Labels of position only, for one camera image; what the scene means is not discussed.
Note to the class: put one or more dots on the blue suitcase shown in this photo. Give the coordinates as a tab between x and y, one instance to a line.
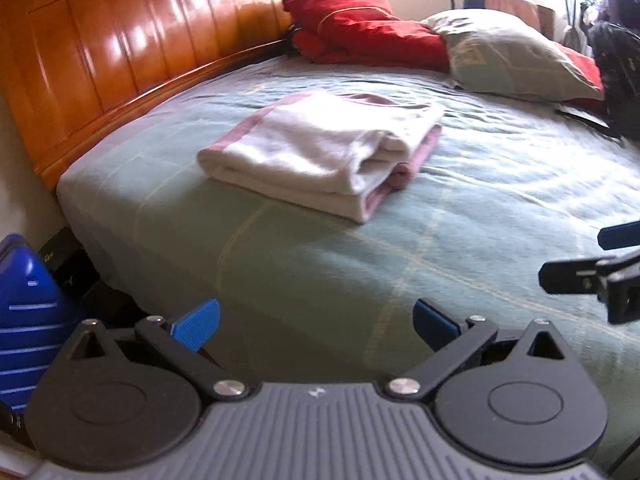
30	320

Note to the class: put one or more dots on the brown paper bag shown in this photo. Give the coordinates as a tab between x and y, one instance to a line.
520	10

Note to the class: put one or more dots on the red pillow with piping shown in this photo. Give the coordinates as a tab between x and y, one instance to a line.
360	25

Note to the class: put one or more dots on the grey pillow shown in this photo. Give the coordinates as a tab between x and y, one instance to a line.
510	55

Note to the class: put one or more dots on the pink and white sweater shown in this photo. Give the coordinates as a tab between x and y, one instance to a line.
310	150

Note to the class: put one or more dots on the clothes rack with hanging clothes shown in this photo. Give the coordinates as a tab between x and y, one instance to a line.
585	5

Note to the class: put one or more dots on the black box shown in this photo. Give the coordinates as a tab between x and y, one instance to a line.
70	265

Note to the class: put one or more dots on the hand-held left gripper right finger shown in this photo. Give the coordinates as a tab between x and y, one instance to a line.
435	324

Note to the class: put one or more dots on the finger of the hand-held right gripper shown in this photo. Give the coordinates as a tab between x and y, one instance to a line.
622	235
570	277

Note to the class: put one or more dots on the wooden headboard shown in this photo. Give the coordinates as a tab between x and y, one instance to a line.
125	45

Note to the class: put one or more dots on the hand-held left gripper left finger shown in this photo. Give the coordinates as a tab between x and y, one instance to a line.
197	324

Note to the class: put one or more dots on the black backpack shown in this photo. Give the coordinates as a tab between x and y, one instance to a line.
620	75

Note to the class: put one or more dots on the green plaid blanket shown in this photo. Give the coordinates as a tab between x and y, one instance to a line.
475	185

